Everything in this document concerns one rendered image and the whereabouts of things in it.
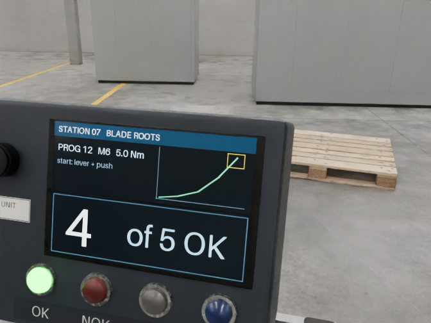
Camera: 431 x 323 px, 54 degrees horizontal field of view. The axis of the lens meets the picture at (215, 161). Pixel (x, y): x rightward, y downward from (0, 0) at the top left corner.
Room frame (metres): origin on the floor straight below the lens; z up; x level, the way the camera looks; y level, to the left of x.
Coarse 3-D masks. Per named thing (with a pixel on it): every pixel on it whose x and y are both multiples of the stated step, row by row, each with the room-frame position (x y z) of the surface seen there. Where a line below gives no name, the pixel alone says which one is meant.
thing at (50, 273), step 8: (40, 264) 0.29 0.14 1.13; (32, 272) 0.29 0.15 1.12; (40, 272) 0.29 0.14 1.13; (48, 272) 0.29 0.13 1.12; (32, 280) 0.29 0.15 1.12; (40, 280) 0.29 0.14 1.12; (48, 280) 0.29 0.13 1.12; (32, 288) 0.28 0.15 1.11; (40, 288) 0.28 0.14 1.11; (48, 288) 0.29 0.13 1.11
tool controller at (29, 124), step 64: (0, 128) 0.33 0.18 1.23; (64, 128) 0.32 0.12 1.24; (128, 128) 0.31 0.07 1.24; (192, 128) 0.30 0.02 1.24; (256, 128) 0.29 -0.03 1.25; (0, 192) 0.32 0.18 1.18; (64, 192) 0.31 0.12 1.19; (128, 192) 0.30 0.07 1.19; (192, 192) 0.28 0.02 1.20; (256, 192) 0.28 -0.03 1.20; (0, 256) 0.31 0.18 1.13; (64, 256) 0.29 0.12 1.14; (128, 256) 0.28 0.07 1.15; (192, 256) 0.27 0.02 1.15; (256, 256) 0.26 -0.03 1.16; (64, 320) 0.28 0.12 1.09; (128, 320) 0.27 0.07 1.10; (192, 320) 0.26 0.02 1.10; (256, 320) 0.25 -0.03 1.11
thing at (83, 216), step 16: (64, 208) 0.30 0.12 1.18; (80, 208) 0.30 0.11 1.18; (96, 208) 0.30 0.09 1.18; (64, 224) 0.30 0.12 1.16; (80, 224) 0.30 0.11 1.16; (96, 224) 0.29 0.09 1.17; (64, 240) 0.30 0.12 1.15; (80, 240) 0.29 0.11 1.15; (96, 240) 0.29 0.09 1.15; (80, 256) 0.29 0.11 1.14; (96, 256) 0.29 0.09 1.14
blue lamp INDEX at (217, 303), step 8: (208, 296) 0.26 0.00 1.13; (216, 296) 0.26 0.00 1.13; (224, 296) 0.26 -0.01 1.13; (208, 304) 0.26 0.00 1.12; (216, 304) 0.25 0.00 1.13; (224, 304) 0.25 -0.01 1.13; (232, 304) 0.25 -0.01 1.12; (208, 312) 0.25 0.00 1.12; (216, 312) 0.25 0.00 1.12; (224, 312) 0.25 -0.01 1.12; (232, 312) 0.25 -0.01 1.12; (208, 320) 0.25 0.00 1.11; (216, 320) 0.25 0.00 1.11; (224, 320) 0.25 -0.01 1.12; (232, 320) 0.25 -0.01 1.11
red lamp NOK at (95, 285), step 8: (96, 272) 0.28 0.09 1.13; (88, 280) 0.28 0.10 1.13; (96, 280) 0.28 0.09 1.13; (104, 280) 0.28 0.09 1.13; (80, 288) 0.28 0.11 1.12; (88, 288) 0.28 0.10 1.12; (96, 288) 0.27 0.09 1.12; (104, 288) 0.28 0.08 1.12; (88, 296) 0.27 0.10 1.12; (96, 296) 0.27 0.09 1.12; (104, 296) 0.27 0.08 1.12; (96, 304) 0.28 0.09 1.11
